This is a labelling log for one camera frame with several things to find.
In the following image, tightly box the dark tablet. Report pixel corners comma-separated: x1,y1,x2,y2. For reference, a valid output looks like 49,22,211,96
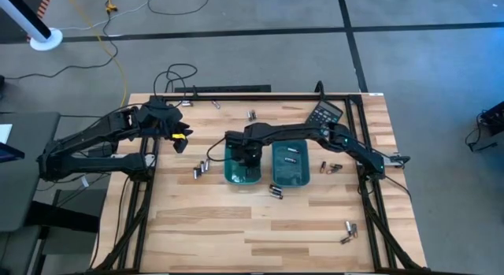
0,142,25,164

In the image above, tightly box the black desk calculator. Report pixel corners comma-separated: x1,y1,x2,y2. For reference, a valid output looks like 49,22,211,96
305,100,343,128

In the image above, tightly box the black equipment box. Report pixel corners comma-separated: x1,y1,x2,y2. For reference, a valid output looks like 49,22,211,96
464,99,504,153

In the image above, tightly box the bright teal plastic bin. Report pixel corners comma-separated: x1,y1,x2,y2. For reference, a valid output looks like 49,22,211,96
223,140,264,186

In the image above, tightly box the grey desk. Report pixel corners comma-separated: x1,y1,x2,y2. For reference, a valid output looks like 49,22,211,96
0,111,61,233

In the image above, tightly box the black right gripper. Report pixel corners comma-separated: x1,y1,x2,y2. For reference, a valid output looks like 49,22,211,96
224,127,263,177

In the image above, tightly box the black aluminium table frame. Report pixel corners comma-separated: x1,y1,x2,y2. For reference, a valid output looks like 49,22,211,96
92,91,428,275

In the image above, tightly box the white floor stand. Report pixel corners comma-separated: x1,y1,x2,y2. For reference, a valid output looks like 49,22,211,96
0,0,64,52

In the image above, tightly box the looped black cable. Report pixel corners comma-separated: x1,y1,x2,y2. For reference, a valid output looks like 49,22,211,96
152,62,198,99

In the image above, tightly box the dusty blue-teal plastic bin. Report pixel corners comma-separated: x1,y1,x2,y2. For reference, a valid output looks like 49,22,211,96
271,139,311,188

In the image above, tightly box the grey cabinet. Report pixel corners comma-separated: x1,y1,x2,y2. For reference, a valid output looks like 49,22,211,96
0,225,43,275

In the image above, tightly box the black power strip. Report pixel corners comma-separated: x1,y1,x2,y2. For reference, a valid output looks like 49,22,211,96
174,84,272,94

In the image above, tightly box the white floor cable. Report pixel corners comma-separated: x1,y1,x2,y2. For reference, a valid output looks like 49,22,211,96
57,0,157,32

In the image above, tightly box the black floor cable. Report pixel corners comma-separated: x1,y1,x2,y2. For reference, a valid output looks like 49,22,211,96
146,0,211,17
0,9,119,81

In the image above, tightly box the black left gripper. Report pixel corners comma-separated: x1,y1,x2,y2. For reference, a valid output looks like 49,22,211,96
135,97,194,154

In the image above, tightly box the yellow cable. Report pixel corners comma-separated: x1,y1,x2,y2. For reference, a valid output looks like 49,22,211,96
62,0,129,109

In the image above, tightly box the black desk base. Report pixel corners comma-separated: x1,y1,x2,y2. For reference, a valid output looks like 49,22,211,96
24,199,100,233

